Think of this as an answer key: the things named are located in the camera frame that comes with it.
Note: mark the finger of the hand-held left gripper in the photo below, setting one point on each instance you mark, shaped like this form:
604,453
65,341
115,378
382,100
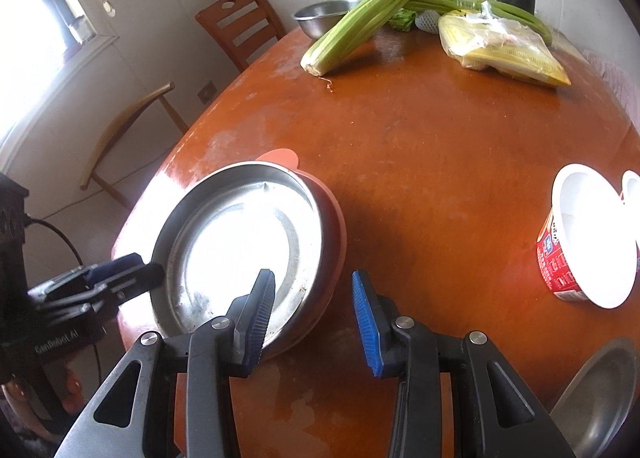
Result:
142,278
112,265

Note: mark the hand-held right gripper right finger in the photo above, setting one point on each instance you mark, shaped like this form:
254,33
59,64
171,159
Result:
367,328

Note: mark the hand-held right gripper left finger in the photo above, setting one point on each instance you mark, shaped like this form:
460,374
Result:
257,323

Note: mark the round steel plate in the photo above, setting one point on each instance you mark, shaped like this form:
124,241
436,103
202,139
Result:
240,238

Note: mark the orange plastic plate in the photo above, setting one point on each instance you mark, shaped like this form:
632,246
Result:
335,238

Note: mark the large steel bowl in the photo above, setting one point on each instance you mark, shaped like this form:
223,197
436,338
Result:
595,398

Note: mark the red paper bowl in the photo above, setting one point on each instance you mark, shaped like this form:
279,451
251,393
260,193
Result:
632,193
590,238

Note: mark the dark wooden cabinet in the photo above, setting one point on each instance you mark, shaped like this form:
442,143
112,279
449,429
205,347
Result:
10,238

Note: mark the light wooden armchair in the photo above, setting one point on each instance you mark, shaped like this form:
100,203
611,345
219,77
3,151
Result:
120,123

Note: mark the window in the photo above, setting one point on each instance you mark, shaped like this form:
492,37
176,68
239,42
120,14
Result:
35,38

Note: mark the brown slatted wooden chair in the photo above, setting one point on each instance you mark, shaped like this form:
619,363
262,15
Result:
240,23

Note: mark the thick celery bunch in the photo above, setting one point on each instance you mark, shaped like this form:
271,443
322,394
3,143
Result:
350,28

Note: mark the bag of yellow corn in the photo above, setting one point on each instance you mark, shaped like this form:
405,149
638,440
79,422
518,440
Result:
510,58

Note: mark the small steel bowl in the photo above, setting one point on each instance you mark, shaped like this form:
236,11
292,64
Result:
320,15

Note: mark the white foam fruit net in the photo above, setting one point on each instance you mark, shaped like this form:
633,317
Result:
428,19

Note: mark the long green celery stalks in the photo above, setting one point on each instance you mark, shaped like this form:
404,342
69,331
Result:
500,8

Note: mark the pink garment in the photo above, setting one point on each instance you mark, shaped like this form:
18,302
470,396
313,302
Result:
607,73

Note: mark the brown wall outlet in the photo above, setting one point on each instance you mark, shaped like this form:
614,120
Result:
207,92

